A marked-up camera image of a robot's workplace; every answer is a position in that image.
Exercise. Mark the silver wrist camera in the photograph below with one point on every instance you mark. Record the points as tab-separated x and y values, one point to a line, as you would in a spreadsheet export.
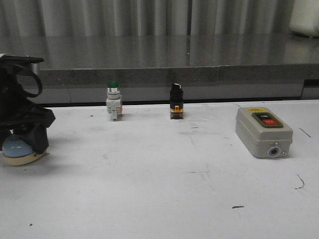
35	67

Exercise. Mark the grey stone counter ledge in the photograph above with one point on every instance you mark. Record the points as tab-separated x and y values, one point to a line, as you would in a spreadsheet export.
216	68

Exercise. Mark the grey pleated curtain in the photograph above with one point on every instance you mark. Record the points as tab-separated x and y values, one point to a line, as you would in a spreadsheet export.
26	18

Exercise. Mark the green pilot lamp switch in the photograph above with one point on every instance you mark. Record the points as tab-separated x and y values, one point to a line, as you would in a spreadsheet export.
114	100

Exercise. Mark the black selector switch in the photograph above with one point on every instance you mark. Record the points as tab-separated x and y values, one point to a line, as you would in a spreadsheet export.
176	101

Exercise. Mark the blue service bell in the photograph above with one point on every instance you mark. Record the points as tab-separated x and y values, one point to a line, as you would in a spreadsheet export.
17	152

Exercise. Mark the grey on off switch box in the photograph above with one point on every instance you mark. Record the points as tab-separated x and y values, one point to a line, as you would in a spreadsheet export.
264	134

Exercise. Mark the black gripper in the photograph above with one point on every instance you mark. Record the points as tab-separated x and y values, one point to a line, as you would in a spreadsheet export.
18	113

